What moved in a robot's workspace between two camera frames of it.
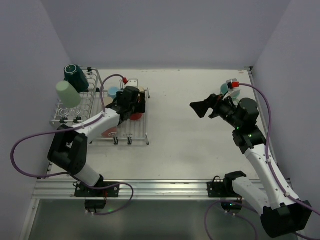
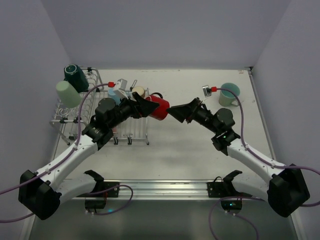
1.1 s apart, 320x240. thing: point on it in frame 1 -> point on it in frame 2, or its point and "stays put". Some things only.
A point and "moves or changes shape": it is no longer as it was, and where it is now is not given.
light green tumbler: [67, 96] stays put
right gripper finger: [201, 107] -> [184, 111]
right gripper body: [212, 106] -> [192, 110]
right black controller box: [232, 207] stays put
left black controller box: [95, 204] stays put
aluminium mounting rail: [132, 189] stays put
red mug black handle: [136, 116] moves or changes shape
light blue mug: [112, 92] stays put
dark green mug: [74, 75] stays put
